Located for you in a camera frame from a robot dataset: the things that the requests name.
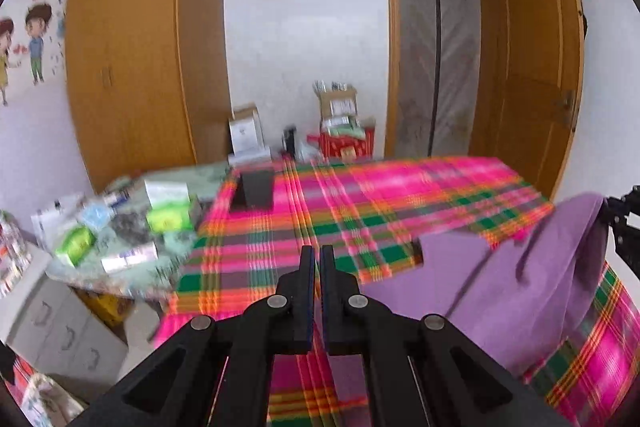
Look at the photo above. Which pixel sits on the purple fleece garment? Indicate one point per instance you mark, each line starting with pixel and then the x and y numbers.
pixel 517 301

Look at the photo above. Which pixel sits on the brown cardboard box with label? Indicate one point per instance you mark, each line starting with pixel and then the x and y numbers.
pixel 337 100

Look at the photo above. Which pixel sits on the grey drawer cabinet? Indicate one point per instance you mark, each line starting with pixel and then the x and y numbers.
pixel 46 324

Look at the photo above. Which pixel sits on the wooden wardrobe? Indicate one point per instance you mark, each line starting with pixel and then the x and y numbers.
pixel 147 83

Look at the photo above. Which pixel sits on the pink green plaid tablecloth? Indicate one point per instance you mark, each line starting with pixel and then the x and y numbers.
pixel 371 213

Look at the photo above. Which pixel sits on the white cardboard box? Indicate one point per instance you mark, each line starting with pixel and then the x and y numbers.
pixel 247 138

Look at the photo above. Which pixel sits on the white tube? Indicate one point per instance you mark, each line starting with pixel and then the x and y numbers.
pixel 129 259

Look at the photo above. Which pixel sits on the grey zippered door curtain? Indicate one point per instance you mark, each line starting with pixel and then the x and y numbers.
pixel 439 70

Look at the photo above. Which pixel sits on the floral side table cover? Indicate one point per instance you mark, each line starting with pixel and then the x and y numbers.
pixel 153 279

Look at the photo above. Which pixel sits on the black smartphone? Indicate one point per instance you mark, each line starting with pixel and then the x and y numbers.
pixel 254 191

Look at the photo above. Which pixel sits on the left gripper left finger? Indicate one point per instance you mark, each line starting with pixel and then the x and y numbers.
pixel 280 324

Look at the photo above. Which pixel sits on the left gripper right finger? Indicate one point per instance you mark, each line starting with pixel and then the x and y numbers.
pixel 354 324

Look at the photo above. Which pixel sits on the blue mask packet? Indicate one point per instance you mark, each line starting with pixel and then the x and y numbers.
pixel 95 216

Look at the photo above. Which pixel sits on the wooden door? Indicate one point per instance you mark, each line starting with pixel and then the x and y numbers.
pixel 531 65

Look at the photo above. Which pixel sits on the cartoon children wall sticker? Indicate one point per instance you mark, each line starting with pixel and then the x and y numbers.
pixel 32 46

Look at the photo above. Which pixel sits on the green tissue pack with tissue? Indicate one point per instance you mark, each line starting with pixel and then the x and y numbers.
pixel 170 206

